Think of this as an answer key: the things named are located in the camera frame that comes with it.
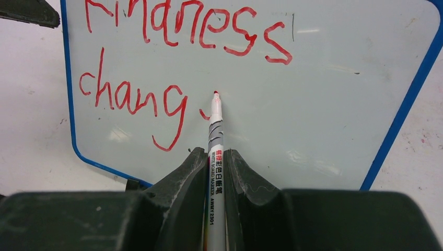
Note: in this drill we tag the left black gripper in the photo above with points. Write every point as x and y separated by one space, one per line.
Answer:
37 12

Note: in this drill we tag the whiteboard metal stand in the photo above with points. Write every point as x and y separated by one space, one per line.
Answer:
134 185

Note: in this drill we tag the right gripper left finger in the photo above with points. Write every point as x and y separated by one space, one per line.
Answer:
166 216

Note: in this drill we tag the red whiteboard marker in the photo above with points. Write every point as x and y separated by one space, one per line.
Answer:
215 222

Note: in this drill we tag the blue framed whiteboard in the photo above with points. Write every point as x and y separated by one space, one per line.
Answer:
313 92

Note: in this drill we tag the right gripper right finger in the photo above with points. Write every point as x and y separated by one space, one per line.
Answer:
262 217

